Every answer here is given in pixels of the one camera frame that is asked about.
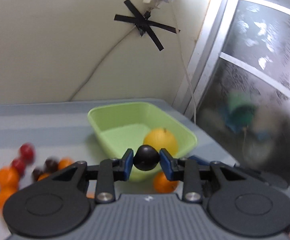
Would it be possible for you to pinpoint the dark purple cherry tomato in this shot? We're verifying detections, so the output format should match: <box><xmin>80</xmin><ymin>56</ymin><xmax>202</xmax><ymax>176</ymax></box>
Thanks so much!
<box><xmin>133</xmin><ymin>145</ymin><xmax>160</xmax><ymax>171</ymax></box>

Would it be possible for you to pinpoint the black cable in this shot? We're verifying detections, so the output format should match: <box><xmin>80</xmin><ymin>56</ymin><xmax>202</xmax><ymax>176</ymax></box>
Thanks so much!
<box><xmin>67</xmin><ymin>28</ymin><xmax>138</xmax><ymax>102</ymax></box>

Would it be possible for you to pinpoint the green plastic basin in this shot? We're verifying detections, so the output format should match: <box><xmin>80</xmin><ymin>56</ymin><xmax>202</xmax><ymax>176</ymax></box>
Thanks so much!
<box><xmin>87</xmin><ymin>101</ymin><xmax>198</xmax><ymax>183</ymax></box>

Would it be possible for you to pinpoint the small orange tomato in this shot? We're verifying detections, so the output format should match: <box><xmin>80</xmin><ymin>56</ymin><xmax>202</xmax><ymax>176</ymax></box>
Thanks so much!
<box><xmin>58</xmin><ymin>157</ymin><xmax>74</xmax><ymax>170</ymax></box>

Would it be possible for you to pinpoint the black tape cross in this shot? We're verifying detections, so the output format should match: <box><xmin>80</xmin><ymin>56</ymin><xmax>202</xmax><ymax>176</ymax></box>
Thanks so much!
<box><xmin>114</xmin><ymin>0</ymin><xmax>176</xmax><ymax>51</ymax></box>

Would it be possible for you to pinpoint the orange tomato at left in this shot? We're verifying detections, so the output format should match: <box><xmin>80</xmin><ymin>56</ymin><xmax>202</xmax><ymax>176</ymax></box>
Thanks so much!
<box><xmin>0</xmin><ymin>166</ymin><xmax>20</xmax><ymax>189</ymax></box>

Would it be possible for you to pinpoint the white cable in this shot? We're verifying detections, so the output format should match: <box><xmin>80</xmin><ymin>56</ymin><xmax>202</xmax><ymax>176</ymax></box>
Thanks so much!
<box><xmin>169</xmin><ymin>2</ymin><xmax>198</xmax><ymax>126</ymax></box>

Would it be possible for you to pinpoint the large yellow orange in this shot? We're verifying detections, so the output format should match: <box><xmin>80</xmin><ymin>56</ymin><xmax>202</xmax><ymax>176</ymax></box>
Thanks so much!
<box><xmin>143</xmin><ymin>128</ymin><xmax>179</xmax><ymax>155</ymax></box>

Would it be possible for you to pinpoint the red cherry tomato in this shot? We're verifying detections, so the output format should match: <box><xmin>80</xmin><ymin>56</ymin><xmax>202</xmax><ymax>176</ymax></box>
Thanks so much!
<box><xmin>19</xmin><ymin>143</ymin><xmax>35</xmax><ymax>164</ymax></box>
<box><xmin>11</xmin><ymin>158</ymin><xmax>26</xmax><ymax>177</ymax></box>

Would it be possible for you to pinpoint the frosted glass door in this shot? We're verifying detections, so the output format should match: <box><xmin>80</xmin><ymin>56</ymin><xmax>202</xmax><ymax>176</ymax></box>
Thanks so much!
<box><xmin>173</xmin><ymin>0</ymin><xmax>290</xmax><ymax>184</ymax></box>

